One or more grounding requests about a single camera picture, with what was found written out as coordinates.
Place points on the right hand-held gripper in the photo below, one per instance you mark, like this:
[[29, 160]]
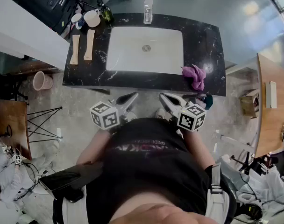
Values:
[[191, 118]]

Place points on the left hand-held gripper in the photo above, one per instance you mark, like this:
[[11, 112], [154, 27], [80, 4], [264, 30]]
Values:
[[104, 115]]

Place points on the purple cloth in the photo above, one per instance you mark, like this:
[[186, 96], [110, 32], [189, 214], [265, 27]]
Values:
[[196, 76]]

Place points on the chrome faucet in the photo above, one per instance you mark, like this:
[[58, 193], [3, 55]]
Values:
[[148, 11]]

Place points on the person's left forearm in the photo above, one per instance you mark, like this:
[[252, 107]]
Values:
[[93, 148]]

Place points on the person's right forearm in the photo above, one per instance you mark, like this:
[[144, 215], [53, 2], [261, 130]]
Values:
[[198, 148]]

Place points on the person's left shoe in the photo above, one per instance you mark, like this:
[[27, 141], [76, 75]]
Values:
[[130, 116]]

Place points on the person's shoe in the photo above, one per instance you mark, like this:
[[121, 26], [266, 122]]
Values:
[[130, 116], [160, 113]]

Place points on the person's right shoe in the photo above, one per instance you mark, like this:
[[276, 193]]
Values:
[[160, 113]]

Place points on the dark teal bag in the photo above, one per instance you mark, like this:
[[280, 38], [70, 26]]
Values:
[[207, 101]]

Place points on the white sink basin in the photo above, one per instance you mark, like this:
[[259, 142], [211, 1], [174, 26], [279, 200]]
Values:
[[132, 52]]

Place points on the person's black shirt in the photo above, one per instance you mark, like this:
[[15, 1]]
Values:
[[151, 171]]

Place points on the cardboard box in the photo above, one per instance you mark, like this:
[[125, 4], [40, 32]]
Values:
[[249, 105]]

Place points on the white power strip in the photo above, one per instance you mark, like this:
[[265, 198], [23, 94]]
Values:
[[59, 134]]

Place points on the pink waste bin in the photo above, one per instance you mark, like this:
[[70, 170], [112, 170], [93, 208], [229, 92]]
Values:
[[41, 80]]

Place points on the green soap bottle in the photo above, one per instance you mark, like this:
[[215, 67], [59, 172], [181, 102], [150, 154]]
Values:
[[107, 14]]

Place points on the blue and white mug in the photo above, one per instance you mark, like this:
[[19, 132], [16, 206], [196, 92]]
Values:
[[77, 20]]

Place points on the white box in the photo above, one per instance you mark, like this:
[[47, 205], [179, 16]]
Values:
[[271, 94]]

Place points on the black tripod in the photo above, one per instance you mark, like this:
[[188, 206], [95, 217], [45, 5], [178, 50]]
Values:
[[88, 5]]

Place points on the light wooden curved table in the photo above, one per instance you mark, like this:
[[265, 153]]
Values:
[[275, 125]]

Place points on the person's head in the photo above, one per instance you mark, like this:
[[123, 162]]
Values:
[[160, 214]]

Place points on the dark wooden table black legs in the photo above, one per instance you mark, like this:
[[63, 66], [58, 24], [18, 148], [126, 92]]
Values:
[[11, 125]]

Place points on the unused spare gripper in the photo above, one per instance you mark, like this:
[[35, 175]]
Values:
[[17, 158]]

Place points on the white plastic bags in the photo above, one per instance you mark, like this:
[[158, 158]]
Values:
[[265, 188]]

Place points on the large black machine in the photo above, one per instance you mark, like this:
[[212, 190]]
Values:
[[46, 1]]

